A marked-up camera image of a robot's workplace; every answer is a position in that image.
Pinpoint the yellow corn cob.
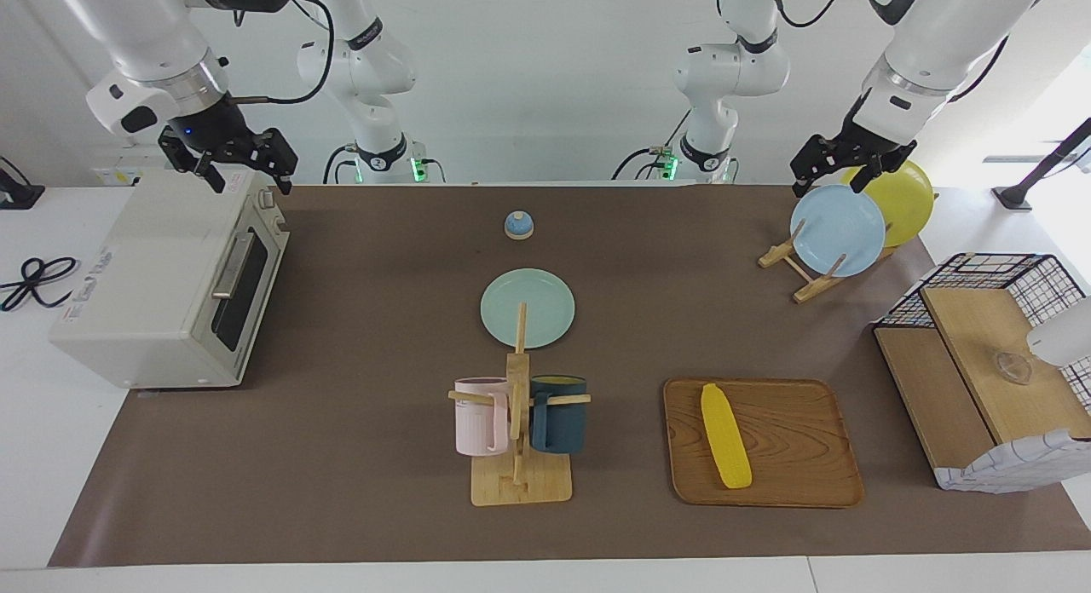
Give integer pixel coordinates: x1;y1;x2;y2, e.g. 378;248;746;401
701;383;753;490

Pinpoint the white toaster oven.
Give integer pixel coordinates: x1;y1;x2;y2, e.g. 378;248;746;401
49;169;291;389

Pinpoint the wooden mug tree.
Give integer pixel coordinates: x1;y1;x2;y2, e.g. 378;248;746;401
448;302;592;507

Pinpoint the black clamp base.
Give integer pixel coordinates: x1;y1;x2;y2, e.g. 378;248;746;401
0;156;45;210

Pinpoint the wooden serving tray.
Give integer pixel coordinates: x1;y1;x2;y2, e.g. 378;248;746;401
663;377;865;510

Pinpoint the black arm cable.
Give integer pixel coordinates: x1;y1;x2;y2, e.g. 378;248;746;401
228;0;335;107
771;0;1015;104

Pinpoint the light blue plate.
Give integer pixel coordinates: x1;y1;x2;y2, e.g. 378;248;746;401
789;184;887;279

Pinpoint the dark blue mug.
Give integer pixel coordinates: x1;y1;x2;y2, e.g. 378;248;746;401
528;375;589;455

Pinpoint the yellow plate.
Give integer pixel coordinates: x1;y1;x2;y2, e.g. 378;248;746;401
840;158;936;249

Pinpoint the wooden plate rack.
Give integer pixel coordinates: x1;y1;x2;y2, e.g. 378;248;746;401
758;197;940;304

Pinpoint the brown table mat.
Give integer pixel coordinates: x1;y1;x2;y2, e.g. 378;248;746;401
47;182;1091;568

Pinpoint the black wire basket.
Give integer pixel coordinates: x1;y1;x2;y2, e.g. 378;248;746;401
878;252;1091;406
874;269;1091;494

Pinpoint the coiled black cable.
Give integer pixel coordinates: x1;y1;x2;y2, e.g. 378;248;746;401
0;256;79;313

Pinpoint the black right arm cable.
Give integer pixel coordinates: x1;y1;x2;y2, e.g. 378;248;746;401
228;0;335;107

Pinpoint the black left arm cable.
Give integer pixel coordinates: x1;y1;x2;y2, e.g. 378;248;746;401
771;0;1015;104

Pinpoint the blurry white object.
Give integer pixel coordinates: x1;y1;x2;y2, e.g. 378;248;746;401
1025;295;1091;369

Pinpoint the pink mug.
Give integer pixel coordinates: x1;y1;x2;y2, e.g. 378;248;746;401
453;377;512;457

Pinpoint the white wall box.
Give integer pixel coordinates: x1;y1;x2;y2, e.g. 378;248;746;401
89;146;171;187

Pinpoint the small clear glass cup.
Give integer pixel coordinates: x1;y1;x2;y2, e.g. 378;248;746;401
993;350;1034;385

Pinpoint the pale green plate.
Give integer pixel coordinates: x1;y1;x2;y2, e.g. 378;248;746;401
480;268;576;350

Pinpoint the glass oven door with handle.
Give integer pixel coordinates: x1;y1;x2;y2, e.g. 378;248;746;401
194;218;289;383

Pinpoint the black left base cable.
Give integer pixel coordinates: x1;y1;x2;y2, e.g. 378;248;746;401
610;107;693;182

